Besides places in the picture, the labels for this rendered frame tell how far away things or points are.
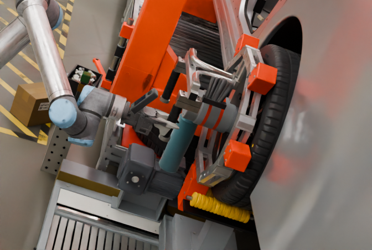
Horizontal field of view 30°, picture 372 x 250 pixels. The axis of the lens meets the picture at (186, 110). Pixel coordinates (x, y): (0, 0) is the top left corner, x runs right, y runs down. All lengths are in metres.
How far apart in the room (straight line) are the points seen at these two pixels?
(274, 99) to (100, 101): 0.62
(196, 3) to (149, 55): 1.98
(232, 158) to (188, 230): 0.78
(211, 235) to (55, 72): 1.02
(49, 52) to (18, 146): 1.27
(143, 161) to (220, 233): 0.48
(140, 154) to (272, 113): 0.89
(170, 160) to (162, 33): 0.57
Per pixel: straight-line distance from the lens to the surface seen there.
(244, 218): 2.85
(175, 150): 2.92
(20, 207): 3.28
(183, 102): 2.52
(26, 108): 3.89
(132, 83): 3.17
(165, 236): 3.15
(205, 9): 5.07
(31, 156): 3.66
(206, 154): 2.94
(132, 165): 3.12
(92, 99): 2.51
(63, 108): 2.36
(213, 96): 2.50
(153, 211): 3.43
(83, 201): 3.32
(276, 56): 2.64
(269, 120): 2.47
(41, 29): 2.57
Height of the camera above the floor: 1.89
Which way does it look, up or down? 23 degrees down
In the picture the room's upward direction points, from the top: 24 degrees clockwise
